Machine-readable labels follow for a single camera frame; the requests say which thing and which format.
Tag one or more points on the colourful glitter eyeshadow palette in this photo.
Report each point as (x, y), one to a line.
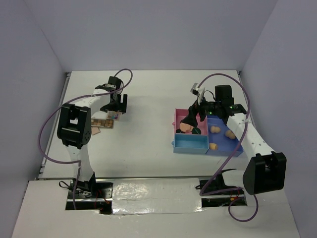
(113, 115)

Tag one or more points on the light blue drawer box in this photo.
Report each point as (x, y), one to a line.
(190, 144)

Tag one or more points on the gourd sponge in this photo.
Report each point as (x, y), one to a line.
(215, 129)
(230, 134)

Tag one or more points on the silver foil tape sheet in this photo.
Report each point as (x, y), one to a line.
(155, 196)

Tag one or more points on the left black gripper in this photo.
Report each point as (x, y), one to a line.
(120, 107)

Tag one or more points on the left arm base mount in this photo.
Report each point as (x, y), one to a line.
(89, 195)

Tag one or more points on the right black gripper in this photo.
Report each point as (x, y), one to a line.
(190, 119)

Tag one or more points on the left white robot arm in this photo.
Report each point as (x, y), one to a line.
(75, 127)

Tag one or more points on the brown eyeshadow palette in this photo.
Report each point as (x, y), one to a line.
(102, 123)

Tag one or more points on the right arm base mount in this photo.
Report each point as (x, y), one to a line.
(225, 194)

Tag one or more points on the orange teardrop sponge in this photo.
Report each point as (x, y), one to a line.
(213, 146)

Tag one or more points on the peach puff with ribbon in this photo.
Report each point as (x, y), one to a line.
(186, 128)

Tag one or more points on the aluminium rail left edge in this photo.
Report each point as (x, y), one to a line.
(55, 118)

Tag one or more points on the pink drawer box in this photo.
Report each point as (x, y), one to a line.
(181, 114)

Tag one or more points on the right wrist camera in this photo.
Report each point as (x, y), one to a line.
(198, 91)

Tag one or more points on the purple-blue organizer tray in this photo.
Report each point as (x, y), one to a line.
(225, 145)

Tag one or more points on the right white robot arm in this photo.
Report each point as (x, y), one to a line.
(266, 168)

